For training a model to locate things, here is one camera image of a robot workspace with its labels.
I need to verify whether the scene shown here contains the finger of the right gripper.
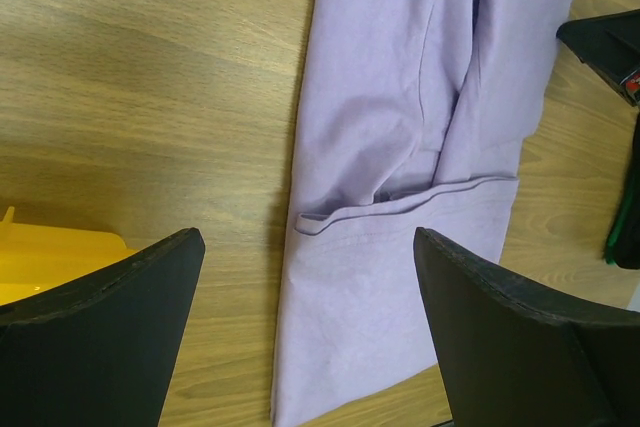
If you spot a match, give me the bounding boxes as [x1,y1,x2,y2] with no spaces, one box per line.
[556,9,639,107]

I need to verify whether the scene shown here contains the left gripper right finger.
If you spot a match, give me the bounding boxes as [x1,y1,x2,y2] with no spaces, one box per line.
[414,228,639,426]

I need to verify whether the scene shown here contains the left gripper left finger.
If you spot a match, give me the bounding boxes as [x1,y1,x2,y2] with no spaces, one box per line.
[1,228,205,426]

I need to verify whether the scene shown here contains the purple t shirt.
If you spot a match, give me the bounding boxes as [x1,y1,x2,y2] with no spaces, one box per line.
[271,0,572,426]

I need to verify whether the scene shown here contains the yellow plastic tray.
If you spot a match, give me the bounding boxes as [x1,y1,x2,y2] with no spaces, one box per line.
[0,207,136,305]

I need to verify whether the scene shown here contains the black folded t shirt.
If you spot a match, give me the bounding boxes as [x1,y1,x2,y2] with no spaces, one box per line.
[604,118,639,270]

